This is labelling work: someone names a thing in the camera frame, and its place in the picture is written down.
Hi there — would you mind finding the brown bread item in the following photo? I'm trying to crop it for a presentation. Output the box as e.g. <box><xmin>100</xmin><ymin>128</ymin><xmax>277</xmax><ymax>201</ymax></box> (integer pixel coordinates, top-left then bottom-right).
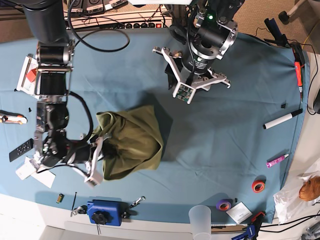
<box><xmin>299</xmin><ymin>176</ymin><xmax>320</xmax><ymax>202</ymax></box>

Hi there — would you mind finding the olive green t-shirt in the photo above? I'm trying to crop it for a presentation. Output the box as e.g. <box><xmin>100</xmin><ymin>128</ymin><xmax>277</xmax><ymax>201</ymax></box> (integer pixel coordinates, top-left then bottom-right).
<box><xmin>91</xmin><ymin>105</ymin><xmax>164</xmax><ymax>181</ymax></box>

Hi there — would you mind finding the blue clamp block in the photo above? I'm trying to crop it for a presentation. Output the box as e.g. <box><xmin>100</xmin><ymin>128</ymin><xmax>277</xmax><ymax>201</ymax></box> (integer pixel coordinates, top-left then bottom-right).
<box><xmin>86</xmin><ymin>199</ymin><xmax>122</xmax><ymax>227</ymax></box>

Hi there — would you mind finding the orange black screwdriver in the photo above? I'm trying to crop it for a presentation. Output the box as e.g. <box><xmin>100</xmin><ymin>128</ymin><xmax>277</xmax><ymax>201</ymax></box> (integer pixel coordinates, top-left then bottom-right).
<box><xmin>290</xmin><ymin>41</ymin><xmax>305</xmax><ymax>103</ymax></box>

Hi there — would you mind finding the white paper sheet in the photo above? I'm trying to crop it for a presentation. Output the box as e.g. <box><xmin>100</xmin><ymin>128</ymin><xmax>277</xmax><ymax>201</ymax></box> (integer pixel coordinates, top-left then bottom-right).
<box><xmin>31</xmin><ymin>171</ymin><xmax>56</xmax><ymax>189</ymax></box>

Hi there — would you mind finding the blue bar clamp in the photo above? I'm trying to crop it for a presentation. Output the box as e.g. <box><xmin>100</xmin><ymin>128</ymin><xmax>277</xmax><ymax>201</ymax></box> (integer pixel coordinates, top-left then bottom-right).
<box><xmin>231</xmin><ymin>211</ymin><xmax>266</xmax><ymax>240</ymax></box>

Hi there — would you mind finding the blue black clamp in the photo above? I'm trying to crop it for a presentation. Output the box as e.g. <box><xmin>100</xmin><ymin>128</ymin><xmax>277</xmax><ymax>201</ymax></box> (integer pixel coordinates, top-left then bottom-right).
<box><xmin>264</xmin><ymin>18</ymin><xmax>291</xmax><ymax>48</ymax></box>

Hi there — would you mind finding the red tape roll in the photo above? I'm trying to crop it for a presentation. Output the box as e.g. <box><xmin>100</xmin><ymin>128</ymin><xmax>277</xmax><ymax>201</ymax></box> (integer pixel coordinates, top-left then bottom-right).
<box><xmin>251</xmin><ymin>180</ymin><xmax>266</xmax><ymax>193</ymax></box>

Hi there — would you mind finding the purple tape roll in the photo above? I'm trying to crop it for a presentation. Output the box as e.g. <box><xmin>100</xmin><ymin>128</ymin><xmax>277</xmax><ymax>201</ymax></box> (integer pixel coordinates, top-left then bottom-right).
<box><xmin>216</xmin><ymin>199</ymin><xmax>233</xmax><ymax>212</ymax></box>

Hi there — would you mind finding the blue table cloth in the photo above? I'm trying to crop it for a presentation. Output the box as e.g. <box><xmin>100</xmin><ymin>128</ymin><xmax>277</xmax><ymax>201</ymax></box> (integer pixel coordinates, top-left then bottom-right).
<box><xmin>0</xmin><ymin>28</ymin><xmax>307</xmax><ymax>223</ymax></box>

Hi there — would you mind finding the black remote control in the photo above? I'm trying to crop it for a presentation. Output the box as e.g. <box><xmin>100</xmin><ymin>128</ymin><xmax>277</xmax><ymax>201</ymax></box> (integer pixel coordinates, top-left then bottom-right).
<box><xmin>9</xmin><ymin>138</ymin><xmax>34</xmax><ymax>162</ymax></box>

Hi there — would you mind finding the orange white utility knife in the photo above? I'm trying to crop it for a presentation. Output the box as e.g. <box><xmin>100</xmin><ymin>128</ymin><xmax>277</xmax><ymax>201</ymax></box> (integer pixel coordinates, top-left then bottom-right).
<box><xmin>0</xmin><ymin>110</ymin><xmax>28</xmax><ymax>125</ymax></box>

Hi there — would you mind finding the pink glue tube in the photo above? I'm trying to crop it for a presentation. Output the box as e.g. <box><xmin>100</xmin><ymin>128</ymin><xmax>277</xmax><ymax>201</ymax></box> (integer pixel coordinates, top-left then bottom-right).
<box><xmin>266</xmin><ymin>154</ymin><xmax>289</xmax><ymax>169</ymax></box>

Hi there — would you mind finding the black zip tie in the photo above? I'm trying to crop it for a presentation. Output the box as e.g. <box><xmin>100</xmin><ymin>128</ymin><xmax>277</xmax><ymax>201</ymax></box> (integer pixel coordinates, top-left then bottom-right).
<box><xmin>70</xmin><ymin>192</ymin><xmax>77</xmax><ymax>217</ymax></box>

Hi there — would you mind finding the small green battery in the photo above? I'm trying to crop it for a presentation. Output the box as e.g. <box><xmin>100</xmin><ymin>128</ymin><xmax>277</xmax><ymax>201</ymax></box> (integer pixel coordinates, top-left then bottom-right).
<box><xmin>56</xmin><ymin>193</ymin><xmax>64</xmax><ymax>204</ymax></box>

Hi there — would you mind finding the white card stack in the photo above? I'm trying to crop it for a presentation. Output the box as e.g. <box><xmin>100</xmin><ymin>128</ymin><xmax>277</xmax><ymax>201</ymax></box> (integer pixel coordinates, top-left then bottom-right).
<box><xmin>15</xmin><ymin>156</ymin><xmax>39</xmax><ymax>180</ymax></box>

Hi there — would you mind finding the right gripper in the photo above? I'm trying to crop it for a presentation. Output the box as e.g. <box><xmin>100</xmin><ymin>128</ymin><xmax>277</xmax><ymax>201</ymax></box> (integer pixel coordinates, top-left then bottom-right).
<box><xmin>86</xmin><ymin>133</ymin><xmax>120</xmax><ymax>179</ymax></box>

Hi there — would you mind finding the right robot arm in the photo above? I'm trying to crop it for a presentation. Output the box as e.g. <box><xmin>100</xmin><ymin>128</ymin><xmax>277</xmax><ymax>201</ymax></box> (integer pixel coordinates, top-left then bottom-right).
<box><xmin>19</xmin><ymin>0</ymin><xmax>110</xmax><ymax>185</ymax></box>

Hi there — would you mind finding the white paper card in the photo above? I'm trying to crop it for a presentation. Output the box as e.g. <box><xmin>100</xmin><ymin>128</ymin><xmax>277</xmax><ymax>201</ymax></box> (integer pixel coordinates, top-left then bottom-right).
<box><xmin>226</xmin><ymin>202</ymin><xmax>252</xmax><ymax>224</ymax></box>

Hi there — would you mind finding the small black clip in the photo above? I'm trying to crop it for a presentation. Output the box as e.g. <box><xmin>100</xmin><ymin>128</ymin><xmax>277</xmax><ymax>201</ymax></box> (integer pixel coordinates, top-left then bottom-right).
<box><xmin>280</xmin><ymin>102</ymin><xmax>288</xmax><ymax>109</ymax></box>

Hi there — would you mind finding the clear plastic cup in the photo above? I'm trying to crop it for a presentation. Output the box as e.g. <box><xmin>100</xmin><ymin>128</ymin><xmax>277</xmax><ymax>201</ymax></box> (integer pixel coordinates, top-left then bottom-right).
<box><xmin>188</xmin><ymin>205</ymin><xmax>211</xmax><ymax>240</ymax></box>

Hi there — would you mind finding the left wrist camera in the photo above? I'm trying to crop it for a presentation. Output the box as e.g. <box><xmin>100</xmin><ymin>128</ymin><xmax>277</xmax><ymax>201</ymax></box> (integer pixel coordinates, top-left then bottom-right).
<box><xmin>172</xmin><ymin>82</ymin><xmax>196</xmax><ymax>105</ymax></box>

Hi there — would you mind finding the red cube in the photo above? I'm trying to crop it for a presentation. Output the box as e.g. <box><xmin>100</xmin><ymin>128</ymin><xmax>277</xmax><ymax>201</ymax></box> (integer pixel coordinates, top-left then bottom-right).
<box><xmin>26</xmin><ymin>68</ymin><xmax>37</xmax><ymax>83</ymax></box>

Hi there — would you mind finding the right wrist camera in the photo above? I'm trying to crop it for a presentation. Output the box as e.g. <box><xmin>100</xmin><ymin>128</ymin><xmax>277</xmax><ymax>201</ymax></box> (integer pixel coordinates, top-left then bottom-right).
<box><xmin>84</xmin><ymin>171</ymin><xmax>104</xmax><ymax>187</ymax></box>

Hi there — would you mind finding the white plastic bag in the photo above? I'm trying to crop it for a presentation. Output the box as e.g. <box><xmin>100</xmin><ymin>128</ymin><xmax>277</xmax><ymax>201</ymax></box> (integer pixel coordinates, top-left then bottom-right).
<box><xmin>273</xmin><ymin>160</ymin><xmax>320</xmax><ymax>224</ymax></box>

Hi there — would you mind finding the white power strip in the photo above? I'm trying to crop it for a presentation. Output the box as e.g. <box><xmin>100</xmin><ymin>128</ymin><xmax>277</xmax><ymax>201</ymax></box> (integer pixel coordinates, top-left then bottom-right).
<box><xmin>70</xmin><ymin>8</ymin><xmax>173</xmax><ymax>30</ymax></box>

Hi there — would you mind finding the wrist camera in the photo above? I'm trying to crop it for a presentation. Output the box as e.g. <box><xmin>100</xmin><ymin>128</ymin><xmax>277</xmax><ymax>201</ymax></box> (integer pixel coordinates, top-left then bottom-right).
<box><xmin>84</xmin><ymin>171</ymin><xmax>104</xmax><ymax>187</ymax></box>
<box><xmin>172</xmin><ymin>82</ymin><xmax>196</xmax><ymax>105</ymax></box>

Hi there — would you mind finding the white black marker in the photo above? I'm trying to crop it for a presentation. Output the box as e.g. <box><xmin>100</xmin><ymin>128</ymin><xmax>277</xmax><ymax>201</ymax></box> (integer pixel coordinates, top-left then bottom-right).
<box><xmin>262</xmin><ymin>108</ymin><xmax>303</xmax><ymax>130</ymax></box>

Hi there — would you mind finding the silver carabiner clip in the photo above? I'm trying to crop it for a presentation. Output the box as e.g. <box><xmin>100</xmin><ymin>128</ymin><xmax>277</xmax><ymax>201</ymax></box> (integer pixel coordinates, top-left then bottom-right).
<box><xmin>129</xmin><ymin>196</ymin><xmax>146</xmax><ymax>209</ymax></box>

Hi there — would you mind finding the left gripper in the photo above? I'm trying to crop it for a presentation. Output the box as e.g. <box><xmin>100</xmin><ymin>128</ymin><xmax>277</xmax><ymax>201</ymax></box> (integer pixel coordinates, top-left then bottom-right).
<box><xmin>152</xmin><ymin>46</ymin><xmax>231</xmax><ymax>91</ymax></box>

